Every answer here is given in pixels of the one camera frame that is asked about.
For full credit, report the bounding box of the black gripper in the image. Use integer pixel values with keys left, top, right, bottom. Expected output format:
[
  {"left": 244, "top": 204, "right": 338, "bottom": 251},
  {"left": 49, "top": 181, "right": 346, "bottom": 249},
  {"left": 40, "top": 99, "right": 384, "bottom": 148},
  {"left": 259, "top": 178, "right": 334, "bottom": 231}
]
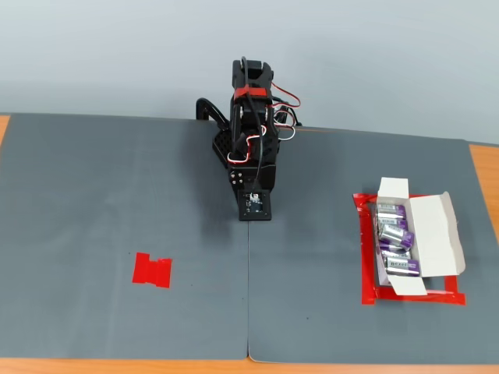
[{"left": 228, "top": 163, "right": 278, "bottom": 192}]

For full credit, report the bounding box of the purple silver Bexel battery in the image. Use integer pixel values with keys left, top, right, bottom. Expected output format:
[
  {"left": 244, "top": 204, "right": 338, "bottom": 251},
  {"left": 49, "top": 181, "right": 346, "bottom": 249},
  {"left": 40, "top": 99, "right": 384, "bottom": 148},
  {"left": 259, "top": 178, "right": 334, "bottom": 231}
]
[
  {"left": 378, "top": 224, "right": 415, "bottom": 250},
  {"left": 384, "top": 256, "right": 421, "bottom": 277},
  {"left": 376, "top": 203, "right": 407, "bottom": 219},
  {"left": 376, "top": 217, "right": 409, "bottom": 231},
  {"left": 377, "top": 244, "right": 412, "bottom": 261}
]

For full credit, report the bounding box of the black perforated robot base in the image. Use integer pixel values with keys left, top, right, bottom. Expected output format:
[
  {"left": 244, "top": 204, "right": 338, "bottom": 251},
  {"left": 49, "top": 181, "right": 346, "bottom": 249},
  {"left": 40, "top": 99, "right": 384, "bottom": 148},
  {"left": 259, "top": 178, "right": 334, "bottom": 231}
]
[{"left": 210, "top": 126, "right": 235, "bottom": 169}]

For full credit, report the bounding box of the white cardboard battery box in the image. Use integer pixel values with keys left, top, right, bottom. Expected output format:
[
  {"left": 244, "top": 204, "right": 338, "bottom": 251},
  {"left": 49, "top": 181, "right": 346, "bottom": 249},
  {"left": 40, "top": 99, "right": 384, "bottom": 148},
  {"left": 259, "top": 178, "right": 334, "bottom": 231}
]
[{"left": 374, "top": 177, "right": 467, "bottom": 296}]

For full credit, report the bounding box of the red tape band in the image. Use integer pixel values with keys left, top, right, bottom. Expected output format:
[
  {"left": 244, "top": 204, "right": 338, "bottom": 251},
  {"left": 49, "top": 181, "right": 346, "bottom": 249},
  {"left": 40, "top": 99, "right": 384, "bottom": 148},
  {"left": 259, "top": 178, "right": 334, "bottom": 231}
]
[{"left": 234, "top": 87, "right": 272, "bottom": 99}]

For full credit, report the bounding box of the grey table mat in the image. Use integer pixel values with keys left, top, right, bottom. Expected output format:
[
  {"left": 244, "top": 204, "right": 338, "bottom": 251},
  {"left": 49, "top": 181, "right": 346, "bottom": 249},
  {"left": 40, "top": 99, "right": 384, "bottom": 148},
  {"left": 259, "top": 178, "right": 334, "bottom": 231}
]
[
  {"left": 247, "top": 126, "right": 499, "bottom": 365},
  {"left": 0, "top": 112, "right": 250, "bottom": 362}
]

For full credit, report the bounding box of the black table clamp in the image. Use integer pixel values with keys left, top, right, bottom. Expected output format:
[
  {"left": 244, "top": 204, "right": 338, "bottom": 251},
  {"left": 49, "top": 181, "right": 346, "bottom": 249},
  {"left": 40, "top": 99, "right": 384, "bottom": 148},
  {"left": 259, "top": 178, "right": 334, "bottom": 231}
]
[{"left": 195, "top": 97, "right": 230, "bottom": 132}]

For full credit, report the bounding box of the red tape patch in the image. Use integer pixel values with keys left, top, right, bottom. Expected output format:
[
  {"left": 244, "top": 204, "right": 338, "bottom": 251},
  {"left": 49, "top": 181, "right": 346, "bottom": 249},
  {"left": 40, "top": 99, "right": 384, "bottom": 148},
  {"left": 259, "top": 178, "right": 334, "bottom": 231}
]
[{"left": 131, "top": 252, "right": 173, "bottom": 289}]

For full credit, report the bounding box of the black camera cable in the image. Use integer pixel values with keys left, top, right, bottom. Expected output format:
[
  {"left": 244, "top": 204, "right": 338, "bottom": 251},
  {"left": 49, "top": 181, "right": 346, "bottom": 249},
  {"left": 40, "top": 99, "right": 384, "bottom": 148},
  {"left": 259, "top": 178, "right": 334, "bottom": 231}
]
[{"left": 240, "top": 55, "right": 263, "bottom": 196}]

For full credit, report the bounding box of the red white servo wire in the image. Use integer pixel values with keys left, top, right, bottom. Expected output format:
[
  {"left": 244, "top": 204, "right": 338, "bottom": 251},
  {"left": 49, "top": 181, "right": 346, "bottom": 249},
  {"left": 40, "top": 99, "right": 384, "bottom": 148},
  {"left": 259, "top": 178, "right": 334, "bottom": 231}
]
[
  {"left": 271, "top": 80, "right": 303, "bottom": 142},
  {"left": 227, "top": 134, "right": 261, "bottom": 164}
]

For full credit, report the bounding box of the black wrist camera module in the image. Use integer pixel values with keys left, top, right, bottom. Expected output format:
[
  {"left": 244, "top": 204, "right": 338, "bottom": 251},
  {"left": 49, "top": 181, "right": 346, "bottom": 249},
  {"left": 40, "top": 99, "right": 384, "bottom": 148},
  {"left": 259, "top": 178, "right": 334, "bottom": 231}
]
[{"left": 238, "top": 189, "right": 271, "bottom": 222}]

